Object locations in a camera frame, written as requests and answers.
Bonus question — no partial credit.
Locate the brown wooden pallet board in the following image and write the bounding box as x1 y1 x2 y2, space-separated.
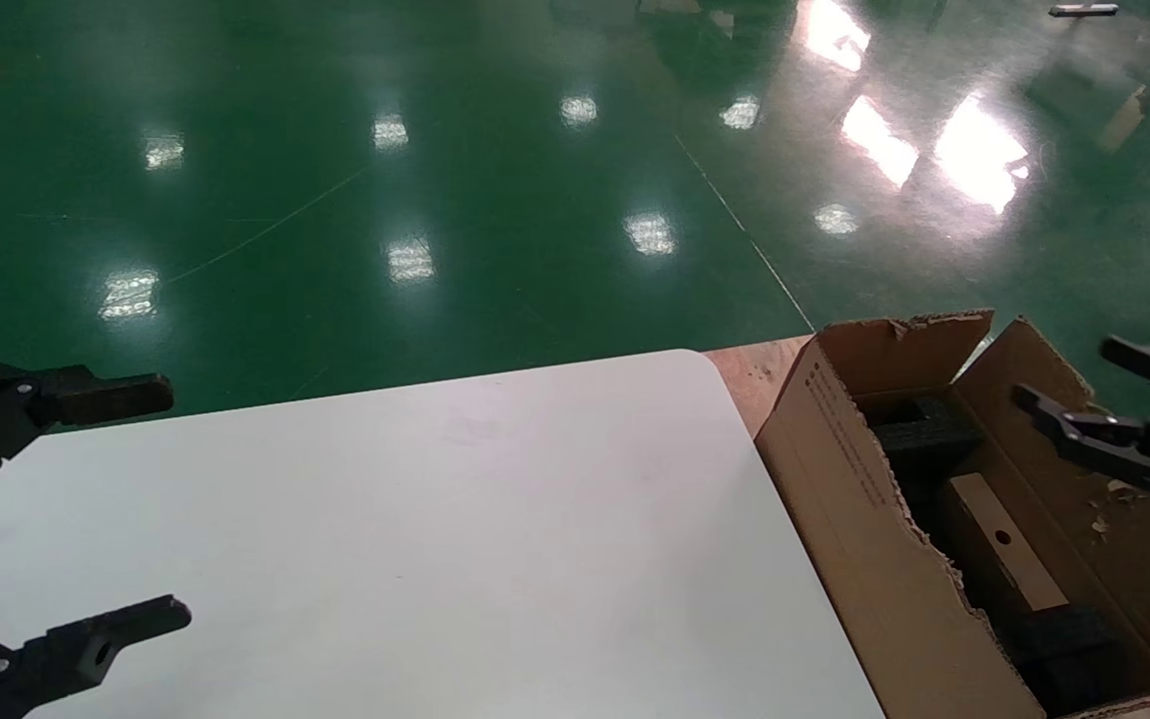
703 336 818 438

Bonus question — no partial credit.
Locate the big brown cardboard box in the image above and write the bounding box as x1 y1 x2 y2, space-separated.
755 310 1150 719

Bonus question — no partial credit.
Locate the black foam block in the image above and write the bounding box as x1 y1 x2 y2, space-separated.
872 394 985 462
1009 604 1127 716

